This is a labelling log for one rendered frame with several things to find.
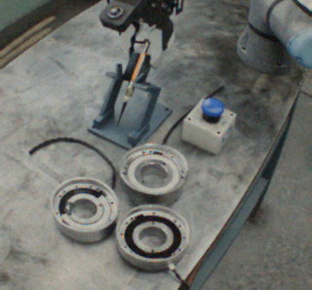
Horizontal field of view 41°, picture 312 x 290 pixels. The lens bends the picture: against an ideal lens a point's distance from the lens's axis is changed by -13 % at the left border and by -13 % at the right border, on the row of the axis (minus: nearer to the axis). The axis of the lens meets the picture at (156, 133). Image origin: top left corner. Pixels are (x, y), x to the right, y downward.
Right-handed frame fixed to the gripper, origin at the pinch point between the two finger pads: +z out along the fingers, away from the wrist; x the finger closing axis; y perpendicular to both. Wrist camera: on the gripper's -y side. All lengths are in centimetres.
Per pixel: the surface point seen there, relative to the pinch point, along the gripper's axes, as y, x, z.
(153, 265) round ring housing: -28.3, -19.7, 8.9
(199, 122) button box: -0.6, -12.2, 7.4
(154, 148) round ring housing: -8.8, -8.5, 8.8
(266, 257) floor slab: 37, -36, 92
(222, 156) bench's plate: -1.2, -17.8, 11.9
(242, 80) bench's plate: 21.7, -12.5, 11.9
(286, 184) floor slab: 76, -29, 92
